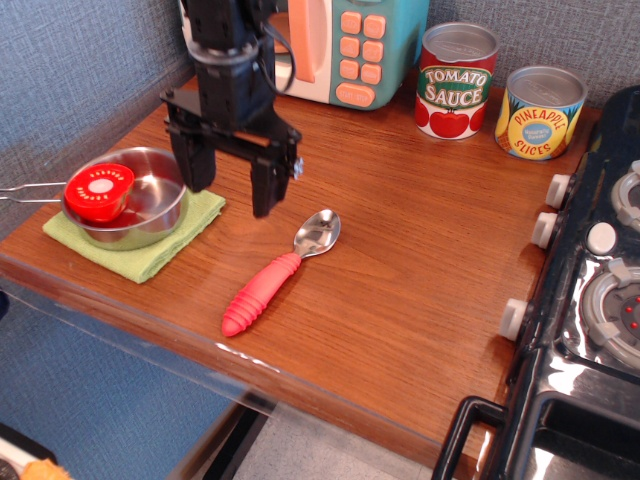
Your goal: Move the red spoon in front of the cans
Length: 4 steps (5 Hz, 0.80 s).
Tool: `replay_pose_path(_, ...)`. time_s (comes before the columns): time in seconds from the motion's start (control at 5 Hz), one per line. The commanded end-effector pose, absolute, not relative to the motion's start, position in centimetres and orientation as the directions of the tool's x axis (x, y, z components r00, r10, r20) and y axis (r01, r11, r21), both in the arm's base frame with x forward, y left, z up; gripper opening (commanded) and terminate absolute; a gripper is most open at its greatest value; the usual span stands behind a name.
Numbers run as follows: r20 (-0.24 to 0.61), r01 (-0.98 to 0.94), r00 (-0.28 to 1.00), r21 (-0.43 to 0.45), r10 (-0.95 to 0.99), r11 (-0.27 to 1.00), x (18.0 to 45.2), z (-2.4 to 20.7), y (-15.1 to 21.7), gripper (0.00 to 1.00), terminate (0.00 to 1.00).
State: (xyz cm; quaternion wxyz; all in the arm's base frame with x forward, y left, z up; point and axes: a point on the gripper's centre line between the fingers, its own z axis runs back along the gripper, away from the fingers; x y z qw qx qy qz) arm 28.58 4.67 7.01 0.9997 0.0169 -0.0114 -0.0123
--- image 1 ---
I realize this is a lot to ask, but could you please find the orange fuzzy object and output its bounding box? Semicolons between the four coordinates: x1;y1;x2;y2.
20;459;72;480

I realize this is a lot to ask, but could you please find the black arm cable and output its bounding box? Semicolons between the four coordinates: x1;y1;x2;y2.
254;22;299;96

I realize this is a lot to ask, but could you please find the pineapple slices can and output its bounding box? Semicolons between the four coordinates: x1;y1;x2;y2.
494;65;588;161

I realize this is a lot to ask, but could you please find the green folded cloth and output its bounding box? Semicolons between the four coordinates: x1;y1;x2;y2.
42;191;226;284

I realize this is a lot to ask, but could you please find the red toy tomato half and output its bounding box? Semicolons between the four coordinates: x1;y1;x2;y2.
64;163;135;223

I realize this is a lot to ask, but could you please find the steel saucepan with wire handle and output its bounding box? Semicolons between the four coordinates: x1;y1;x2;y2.
1;147;187;251

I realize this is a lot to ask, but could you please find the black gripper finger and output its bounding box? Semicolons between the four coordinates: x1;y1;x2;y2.
251;150;293;218
170;132;216;193

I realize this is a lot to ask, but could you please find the teal toy microwave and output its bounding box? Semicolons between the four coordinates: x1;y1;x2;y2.
269;0;430;111

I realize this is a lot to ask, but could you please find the tomato sauce can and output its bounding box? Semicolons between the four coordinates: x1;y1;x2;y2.
415;22;499;140

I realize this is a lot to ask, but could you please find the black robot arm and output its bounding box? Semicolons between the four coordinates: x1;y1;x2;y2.
162;1;303;218

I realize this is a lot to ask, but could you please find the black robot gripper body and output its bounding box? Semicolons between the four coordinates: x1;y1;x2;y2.
161;42;303;178

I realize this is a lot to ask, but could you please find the black toy stove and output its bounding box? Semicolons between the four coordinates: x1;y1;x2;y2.
433;86;639;479

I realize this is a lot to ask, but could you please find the red handled metal spoon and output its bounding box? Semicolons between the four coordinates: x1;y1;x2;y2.
221;209;342;337

